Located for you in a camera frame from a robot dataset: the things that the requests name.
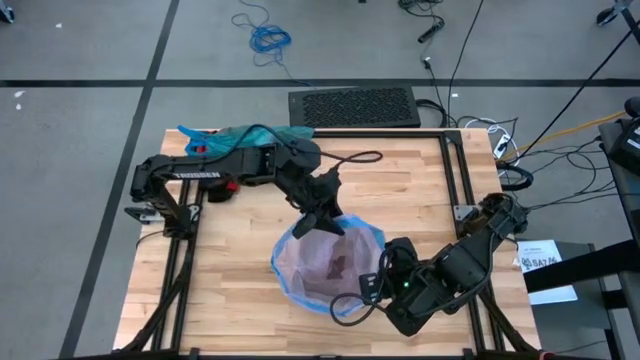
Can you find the black perforated computer case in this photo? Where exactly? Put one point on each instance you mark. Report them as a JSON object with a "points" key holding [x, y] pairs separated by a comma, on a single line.
{"points": [[355, 106]]}

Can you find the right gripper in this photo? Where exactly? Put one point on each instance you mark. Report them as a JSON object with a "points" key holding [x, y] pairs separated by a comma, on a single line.
{"points": [[415, 295]]}

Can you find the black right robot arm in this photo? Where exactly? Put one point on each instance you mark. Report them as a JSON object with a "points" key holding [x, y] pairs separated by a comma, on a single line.
{"points": [[480, 250]]}

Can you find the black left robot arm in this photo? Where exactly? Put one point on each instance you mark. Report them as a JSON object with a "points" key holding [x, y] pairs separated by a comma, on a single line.
{"points": [[200, 167]]}

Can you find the white printed paper sheet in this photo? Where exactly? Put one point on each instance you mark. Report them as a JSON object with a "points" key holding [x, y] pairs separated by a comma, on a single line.
{"points": [[545, 280]]}

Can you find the white power strip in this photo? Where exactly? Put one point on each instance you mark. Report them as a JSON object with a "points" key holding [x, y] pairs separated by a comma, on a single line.
{"points": [[501, 145]]}

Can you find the grey metal bracket plate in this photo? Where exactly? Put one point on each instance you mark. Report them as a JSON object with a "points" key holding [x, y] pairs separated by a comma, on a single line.
{"points": [[465, 212], [142, 214]]}

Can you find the black caster leg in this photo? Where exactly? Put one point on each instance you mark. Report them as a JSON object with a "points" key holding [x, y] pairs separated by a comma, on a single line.
{"points": [[607, 15]]}

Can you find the pink plastic bag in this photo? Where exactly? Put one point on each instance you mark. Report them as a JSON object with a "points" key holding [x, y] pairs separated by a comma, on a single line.
{"points": [[310, 270]]}

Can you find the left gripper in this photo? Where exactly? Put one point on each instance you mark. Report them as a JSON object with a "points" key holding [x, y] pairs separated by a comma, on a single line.
{"points": [[315, 192]]}

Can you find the black stand bar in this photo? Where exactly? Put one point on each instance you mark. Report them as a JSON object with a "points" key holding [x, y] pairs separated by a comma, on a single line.
{"points": [[580, 270]]}

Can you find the black office chair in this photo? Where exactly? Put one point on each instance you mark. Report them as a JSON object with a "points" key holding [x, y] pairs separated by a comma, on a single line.
{"points": [[627, 145]]}

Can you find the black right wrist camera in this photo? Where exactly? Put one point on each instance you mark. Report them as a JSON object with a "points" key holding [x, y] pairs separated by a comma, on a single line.
{"points": [[370, 286]]}

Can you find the red and black glove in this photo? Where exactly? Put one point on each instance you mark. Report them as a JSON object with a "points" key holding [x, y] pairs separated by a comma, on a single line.
{"points": [[231, 187]]}

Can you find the teal trash bag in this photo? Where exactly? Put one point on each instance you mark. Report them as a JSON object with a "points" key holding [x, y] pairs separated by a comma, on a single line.
{"points": [[235, 140]]}

